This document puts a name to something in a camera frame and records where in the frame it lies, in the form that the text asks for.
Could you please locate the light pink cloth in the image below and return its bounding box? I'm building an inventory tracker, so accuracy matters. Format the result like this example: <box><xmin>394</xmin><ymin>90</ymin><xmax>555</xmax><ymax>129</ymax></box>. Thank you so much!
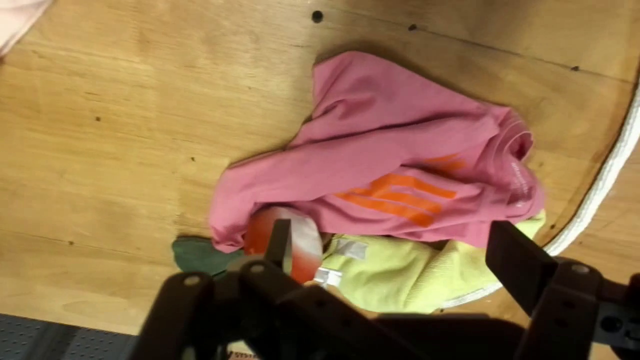
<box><xmin>0</xmin><ymin>0</ymin><xmax>52</xmax><ymax>58</ymax></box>

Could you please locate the yellow-green towel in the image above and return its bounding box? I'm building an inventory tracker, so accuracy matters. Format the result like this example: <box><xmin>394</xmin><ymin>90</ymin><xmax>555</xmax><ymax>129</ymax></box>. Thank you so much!
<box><xmin>312</xmin><ymin>208</ymin><xmax>549</xmax><ymax>316</ymax></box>

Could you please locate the orange red cloth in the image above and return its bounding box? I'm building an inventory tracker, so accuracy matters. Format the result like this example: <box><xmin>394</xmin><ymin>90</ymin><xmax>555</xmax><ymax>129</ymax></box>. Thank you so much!
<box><xmin>244</xmin><ymin>206</ymin><xmax>322</xmax><ymax>282</ymax></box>

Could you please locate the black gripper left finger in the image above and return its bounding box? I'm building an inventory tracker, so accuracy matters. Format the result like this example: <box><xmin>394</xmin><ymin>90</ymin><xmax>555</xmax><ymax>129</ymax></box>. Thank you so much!
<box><xmin>267</xmin><ymin>217</ymin><xmax>293</xmax><ymax>268</ymax></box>

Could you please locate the white rope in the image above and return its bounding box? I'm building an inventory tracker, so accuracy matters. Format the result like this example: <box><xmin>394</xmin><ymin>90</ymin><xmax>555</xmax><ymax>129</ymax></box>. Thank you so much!
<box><xmin>433</xmin><ymin>77</ymin><xmax>640</xmax><ymax>316</ymax></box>

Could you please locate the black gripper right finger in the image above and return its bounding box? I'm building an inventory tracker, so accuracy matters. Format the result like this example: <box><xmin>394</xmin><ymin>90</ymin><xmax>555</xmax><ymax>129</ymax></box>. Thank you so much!
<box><xmin>486</xmin><ymin>221</ymin><xmax>558</xmax><ymax>316</ymax></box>

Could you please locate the dark green cloth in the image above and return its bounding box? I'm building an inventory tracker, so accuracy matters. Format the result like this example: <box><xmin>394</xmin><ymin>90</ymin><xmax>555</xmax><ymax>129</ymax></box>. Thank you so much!
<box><xmin>173</xmin><ymin>234</ymin><xmax>244</xmax><ymax>276</ymax></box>

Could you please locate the magenta pink shirt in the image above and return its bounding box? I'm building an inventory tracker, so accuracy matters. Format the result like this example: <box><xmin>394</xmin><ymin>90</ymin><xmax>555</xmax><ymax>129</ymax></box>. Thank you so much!
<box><xmin>210</xmin><ymin>52</ymin><xmax>545</xmax><ymax>251</ymax></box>

